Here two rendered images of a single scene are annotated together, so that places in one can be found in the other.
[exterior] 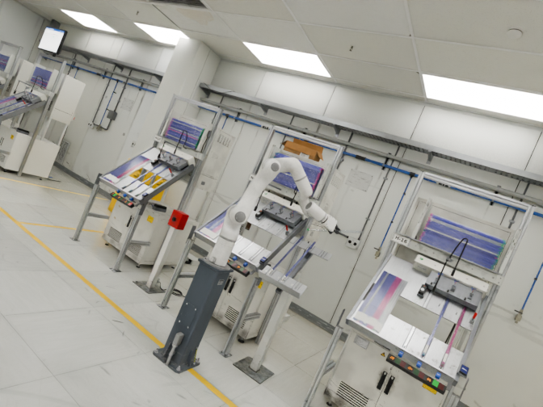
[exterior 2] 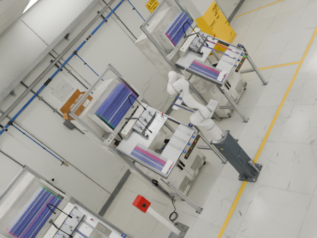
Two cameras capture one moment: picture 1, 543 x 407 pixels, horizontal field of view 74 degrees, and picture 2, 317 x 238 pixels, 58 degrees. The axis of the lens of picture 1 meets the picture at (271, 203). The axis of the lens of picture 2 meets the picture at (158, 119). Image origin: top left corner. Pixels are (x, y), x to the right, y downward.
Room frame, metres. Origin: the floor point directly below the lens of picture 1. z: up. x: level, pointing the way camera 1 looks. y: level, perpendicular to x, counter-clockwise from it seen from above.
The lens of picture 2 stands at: (1.21, 2.41, 2.62)
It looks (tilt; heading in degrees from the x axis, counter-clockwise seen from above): 26 degrees down; 306
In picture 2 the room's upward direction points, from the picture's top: 44 degrees counter-clockwise
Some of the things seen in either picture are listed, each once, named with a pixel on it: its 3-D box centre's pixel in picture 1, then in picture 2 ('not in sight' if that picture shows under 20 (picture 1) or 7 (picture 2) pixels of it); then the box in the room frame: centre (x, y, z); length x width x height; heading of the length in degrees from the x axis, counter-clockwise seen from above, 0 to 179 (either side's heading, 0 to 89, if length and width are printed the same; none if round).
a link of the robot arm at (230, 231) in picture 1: (233, 221); (201, 120); (2.42, 0.19, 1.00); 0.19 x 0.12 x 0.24; 16
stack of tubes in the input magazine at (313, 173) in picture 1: (295, 174); (116, 105); (3.31, -0.09, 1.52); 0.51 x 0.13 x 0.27; 61
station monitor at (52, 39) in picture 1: (55, 43); not in sight; (5.61, 4.07, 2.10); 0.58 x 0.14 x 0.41; 61
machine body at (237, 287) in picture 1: (245, 291); (169, 165); (3.44, -0.10, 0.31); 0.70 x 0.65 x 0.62; 61
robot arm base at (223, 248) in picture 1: (221, 251); (214, 131); (2.39, 0.18, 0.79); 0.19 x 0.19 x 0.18
